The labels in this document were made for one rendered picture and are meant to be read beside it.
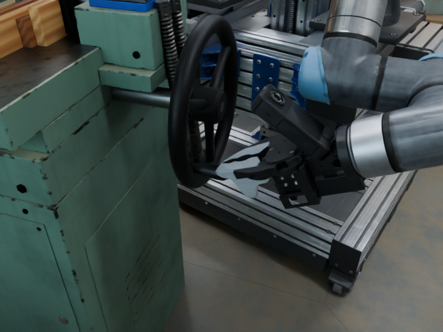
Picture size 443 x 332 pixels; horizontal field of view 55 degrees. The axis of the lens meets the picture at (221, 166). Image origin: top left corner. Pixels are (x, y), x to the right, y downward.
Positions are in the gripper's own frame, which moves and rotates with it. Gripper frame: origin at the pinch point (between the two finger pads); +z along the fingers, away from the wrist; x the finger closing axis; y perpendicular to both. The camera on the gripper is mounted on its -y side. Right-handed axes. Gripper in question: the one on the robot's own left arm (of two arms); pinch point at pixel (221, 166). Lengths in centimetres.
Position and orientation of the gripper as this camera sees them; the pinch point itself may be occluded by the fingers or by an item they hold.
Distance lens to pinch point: 64.4
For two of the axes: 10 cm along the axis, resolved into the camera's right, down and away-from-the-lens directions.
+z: -8.1, 1.8, 5.5
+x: 3.6, -5.9, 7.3
